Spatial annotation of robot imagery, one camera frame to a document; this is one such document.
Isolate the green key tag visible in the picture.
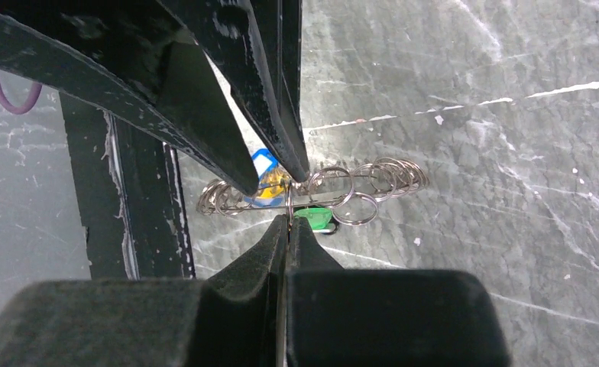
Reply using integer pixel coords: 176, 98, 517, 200
293, 206, 339, 235

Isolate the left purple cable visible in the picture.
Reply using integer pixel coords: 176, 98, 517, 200
0, 67, 44, 115

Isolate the yellow key tag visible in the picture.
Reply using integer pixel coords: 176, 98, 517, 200
257, 168, 290, 199

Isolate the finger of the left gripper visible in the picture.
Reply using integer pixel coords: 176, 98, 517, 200
0, 1, 258, 194
163, 1, 310, 182

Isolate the blue key tag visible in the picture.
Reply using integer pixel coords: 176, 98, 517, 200
245, 148, 283, 208

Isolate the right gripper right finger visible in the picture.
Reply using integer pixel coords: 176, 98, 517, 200
284, 219, 511, 366

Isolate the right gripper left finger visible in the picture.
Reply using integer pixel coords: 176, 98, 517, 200
0, 216, 288, 366

